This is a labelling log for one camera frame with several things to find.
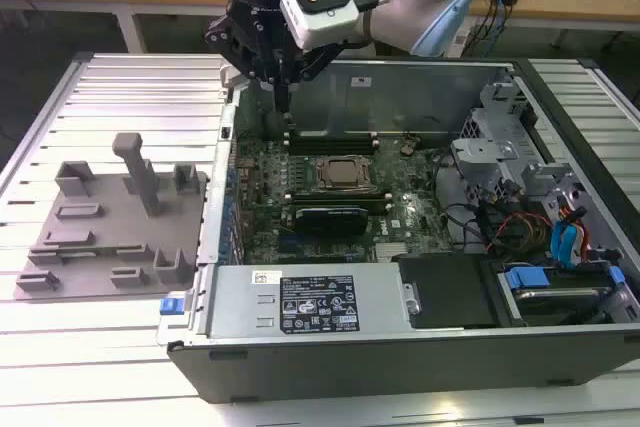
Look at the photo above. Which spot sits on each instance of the metal CPU socket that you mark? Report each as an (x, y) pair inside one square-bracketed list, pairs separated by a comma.
[(345, 188)]

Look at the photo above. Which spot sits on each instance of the green RAM stick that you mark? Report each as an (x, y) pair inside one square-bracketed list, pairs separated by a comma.
[(100, 250)]

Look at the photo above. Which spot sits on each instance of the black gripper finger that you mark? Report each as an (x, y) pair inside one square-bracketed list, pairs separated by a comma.
[(220, 37), (320, 63)]

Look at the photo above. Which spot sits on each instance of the grey parts rack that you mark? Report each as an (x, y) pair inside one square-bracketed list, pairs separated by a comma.
[(110, 242)]

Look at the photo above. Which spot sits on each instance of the blue disk carrier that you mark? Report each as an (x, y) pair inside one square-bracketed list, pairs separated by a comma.
[(525, 279)]

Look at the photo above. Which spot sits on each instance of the silver finned heat sink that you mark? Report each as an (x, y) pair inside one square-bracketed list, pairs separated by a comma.
[(391, 250)]

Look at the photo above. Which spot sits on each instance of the black PC case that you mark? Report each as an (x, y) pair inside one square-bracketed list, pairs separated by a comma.
[(350, 372)]

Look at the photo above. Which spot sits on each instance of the green motherboard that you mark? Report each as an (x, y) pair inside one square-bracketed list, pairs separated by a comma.
[(410, 207)]

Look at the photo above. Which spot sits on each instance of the silver CPU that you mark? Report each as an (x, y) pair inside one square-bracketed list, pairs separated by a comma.
[(347, 172)]

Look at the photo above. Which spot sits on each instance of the blue case latch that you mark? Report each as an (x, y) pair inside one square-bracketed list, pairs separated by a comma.
[(170, 306)]

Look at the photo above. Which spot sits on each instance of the silver metal drive cage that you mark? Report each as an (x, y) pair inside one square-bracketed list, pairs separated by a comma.
[(480, 152)]

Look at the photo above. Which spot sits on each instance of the silver power supply unit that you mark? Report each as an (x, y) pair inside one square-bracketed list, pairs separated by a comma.
[(240, 302)]

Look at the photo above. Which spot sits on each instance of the white plastic corner bracket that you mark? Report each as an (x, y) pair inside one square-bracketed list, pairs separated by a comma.
[(227, 78)]

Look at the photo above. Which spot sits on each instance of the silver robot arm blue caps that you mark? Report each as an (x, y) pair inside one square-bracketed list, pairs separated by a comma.
[(400, 17)]

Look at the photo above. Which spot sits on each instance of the black flat bay cover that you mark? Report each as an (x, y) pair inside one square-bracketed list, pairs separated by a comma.
[(445, 292)]

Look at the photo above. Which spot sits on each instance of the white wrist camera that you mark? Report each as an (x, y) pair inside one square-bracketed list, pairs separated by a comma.
[(320, 17)]

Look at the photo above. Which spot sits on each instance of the black RAM slot white latches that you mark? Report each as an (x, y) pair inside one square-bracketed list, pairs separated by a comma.
[(340, 198), (330, 135), (340, 208), (330, 146)]

